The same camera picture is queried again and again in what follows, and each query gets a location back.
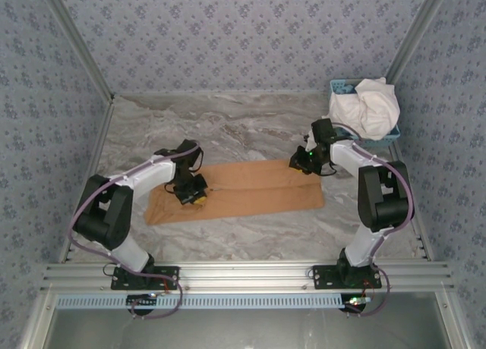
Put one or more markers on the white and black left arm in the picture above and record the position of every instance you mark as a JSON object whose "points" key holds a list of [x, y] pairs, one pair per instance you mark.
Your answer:
{"points": [[152, 174]]}

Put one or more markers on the grey metal sheet panel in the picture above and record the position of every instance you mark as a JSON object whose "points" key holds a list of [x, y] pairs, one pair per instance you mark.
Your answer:
{"points": [[247, 330]]}

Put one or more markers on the light blue plastic basket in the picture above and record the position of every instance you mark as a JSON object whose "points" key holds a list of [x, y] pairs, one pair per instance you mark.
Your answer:
{"points": [[339, 86]]}

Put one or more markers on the aluminium frame cross rail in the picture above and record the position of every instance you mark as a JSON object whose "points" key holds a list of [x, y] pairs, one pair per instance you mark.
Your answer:
{"points": [[247, 275]]}

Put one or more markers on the orange printed t-shirt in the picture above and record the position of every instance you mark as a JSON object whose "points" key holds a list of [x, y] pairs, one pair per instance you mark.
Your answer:
{"points": [[258, 189]]}

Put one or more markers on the aluminium corner post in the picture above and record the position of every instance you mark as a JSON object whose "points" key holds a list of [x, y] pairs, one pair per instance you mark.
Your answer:
{"points": [[417, 34], [76, 41]]}

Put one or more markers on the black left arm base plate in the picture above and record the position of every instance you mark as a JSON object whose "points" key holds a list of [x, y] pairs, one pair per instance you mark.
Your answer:
{"points": [[171, 272]]}

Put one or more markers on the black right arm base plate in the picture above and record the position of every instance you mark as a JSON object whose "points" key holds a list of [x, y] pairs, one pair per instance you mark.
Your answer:
{"points": [[320, 277]]}

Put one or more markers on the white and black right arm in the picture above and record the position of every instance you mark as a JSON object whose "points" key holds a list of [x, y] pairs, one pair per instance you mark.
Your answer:
{"points": [[349, 155]]}

